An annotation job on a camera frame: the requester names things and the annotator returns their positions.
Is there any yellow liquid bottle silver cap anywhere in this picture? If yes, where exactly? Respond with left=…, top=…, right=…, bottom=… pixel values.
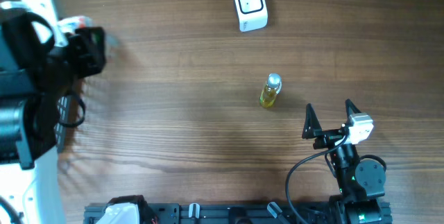
left=259, top=74, right=282, bottom=108

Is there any right black camera cable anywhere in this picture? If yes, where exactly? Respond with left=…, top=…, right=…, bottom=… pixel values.
left=284, top=126, right=350, bottom=224

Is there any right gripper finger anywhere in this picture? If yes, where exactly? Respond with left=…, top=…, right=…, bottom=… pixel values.
left=345, top=98, right=361, bottom=117
left=302, top=103, right=322, bottom=139

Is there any grey plastic mesh basket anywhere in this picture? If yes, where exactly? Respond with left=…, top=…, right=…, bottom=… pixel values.
left=54, top=96, right=71, bottom=153

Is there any red white snack packet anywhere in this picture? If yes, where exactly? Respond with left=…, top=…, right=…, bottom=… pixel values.
left=58, top=15, right=93, bottom=33

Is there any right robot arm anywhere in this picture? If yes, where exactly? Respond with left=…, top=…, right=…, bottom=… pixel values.
left=302, top=99, right=393, bottom=224

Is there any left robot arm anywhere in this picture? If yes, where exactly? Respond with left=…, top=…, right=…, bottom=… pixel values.
left=1, top=0, right=106, bottom=223

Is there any white barcode scanner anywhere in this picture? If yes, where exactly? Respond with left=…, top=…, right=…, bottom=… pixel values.
left=234, top=0, right=268, bottom=32

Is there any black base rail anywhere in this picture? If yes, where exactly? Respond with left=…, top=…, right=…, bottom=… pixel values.
left=84, top=201, right=393, bottom=224

